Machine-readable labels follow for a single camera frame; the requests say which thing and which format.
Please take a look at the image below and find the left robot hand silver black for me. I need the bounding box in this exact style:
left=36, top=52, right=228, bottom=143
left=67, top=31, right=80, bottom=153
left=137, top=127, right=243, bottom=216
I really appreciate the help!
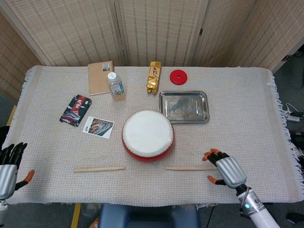
left=0, top=142, right=36, bottom=200

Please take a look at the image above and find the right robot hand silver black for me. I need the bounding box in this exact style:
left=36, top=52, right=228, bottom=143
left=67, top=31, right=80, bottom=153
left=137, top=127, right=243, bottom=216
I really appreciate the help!
left=202, top=149, right=247, bottom=190

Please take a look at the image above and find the wooden drumstick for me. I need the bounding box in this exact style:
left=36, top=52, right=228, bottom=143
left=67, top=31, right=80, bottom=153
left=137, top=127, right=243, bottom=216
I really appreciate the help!
left=165, top=166, right=218, bottom=171
left=73, top=166, right=126, bottom=173

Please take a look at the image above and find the silver metal tray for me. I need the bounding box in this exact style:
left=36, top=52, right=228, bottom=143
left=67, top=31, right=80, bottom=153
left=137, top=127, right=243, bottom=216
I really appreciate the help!
left=158, top=90, right=210, bottom=124

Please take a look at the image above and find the red drum white skin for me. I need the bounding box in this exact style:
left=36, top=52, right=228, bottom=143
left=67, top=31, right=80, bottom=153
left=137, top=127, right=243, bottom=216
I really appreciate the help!
left=122, top=109, right=176, bottom=164

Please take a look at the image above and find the beige woven tablecloth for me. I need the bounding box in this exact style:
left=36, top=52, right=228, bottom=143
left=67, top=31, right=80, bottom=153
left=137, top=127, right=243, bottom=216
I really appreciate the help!
left=0, top=65, right=302, bottom=205

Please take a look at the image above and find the white power strip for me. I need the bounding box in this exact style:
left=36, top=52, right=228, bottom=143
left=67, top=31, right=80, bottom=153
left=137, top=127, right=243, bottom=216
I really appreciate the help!
left=284, top=103, right=302, bottom=123

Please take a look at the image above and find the blue padded seat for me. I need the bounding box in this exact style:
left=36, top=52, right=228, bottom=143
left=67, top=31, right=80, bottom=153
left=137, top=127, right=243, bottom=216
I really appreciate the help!
left=98, top=203, right=200, bottom=228

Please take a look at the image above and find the dark patterned packet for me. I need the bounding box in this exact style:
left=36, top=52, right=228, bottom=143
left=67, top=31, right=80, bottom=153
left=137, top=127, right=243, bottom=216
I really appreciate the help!
left=59, top=94, right=93, bottom=127

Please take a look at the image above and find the red plastic disc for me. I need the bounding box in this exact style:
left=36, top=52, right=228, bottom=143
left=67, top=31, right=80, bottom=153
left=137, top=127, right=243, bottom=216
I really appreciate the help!
left=169, top=69, right=188, bottom=85

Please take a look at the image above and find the white picture postcard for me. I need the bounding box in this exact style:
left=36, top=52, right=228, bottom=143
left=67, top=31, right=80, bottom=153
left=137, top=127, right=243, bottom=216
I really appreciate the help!
left=82, top=115, right=115, bottom=140

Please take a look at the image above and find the gold snack package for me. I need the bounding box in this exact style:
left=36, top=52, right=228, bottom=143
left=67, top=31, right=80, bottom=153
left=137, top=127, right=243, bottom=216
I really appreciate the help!
left=145, top=61, right=162, bottom=94

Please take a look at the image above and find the brown kraft notebook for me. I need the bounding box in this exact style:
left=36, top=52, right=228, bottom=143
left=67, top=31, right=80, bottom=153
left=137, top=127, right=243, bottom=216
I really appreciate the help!
left=87, top=61, right=116, bottom=96

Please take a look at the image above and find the clear water bottle white cap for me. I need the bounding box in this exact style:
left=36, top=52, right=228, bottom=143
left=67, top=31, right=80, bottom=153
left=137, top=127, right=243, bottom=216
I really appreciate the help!
left=107, top=72, right=126, bottom=102

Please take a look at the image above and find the woven folding screen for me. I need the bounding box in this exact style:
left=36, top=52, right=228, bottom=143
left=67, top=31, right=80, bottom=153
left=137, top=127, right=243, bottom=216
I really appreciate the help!
left=0, top=0, right=304, bottom=102

